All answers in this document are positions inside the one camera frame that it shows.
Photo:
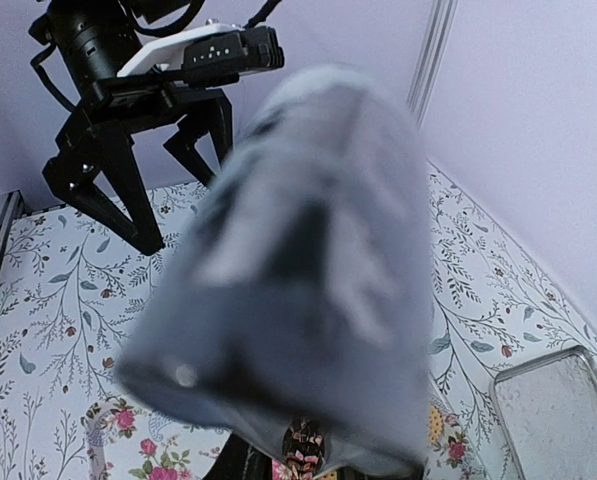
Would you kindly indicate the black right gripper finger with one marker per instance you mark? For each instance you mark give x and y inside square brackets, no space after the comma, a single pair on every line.
[238,460]

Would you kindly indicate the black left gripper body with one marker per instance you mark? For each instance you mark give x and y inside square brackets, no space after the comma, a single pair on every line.
[95,170]

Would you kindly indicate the silver white tongs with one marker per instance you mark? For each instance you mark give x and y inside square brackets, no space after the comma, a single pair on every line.
[302,287]

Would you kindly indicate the chocolate sprinkle cookie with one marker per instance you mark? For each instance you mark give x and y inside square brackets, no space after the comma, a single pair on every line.
[303,448]

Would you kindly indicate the floral rectangular tray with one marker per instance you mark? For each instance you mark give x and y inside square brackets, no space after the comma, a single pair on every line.
[130,442]

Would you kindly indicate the silver tin lid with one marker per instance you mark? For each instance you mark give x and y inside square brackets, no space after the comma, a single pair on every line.
[547,408]

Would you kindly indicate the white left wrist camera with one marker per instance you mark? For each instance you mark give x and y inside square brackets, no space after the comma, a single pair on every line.
[211,54]

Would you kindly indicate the left aluminium frame post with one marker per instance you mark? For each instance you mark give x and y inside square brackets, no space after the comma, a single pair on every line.
[430,56]

